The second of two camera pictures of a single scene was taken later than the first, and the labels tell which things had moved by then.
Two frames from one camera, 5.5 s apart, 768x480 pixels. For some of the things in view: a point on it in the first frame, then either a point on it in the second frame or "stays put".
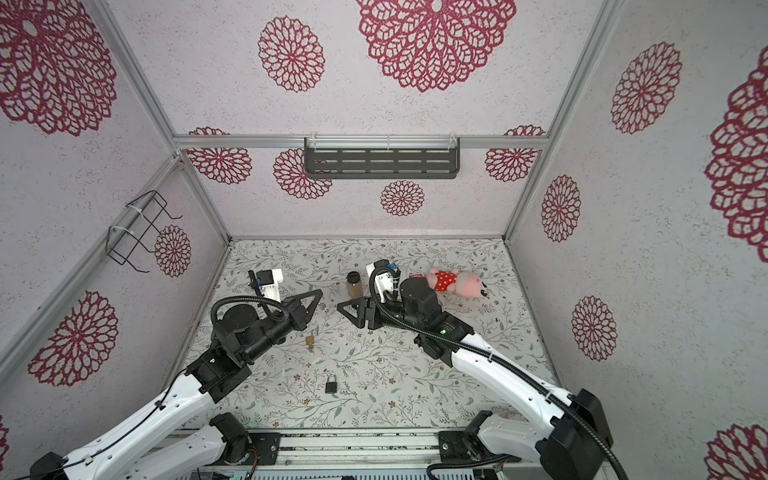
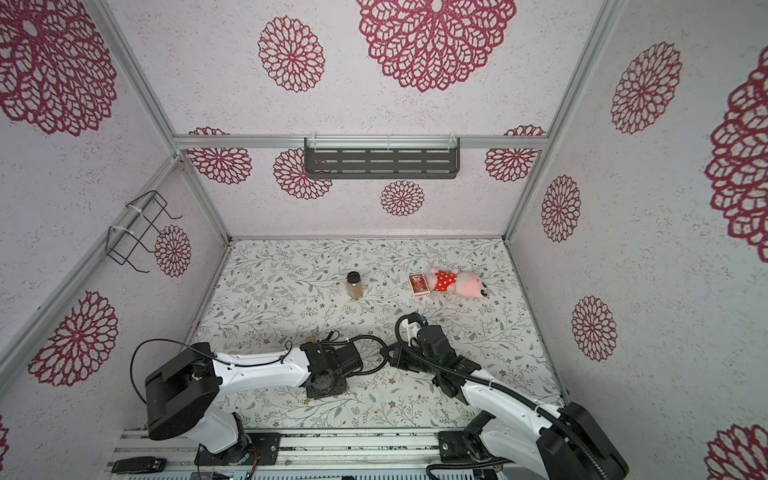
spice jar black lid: (355, 285) stays put
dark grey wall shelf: (381, 158) stays put
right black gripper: (366, 306) to (399, 360)
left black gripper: (297, 313) to (342, 387)
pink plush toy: (461, 283) stays put
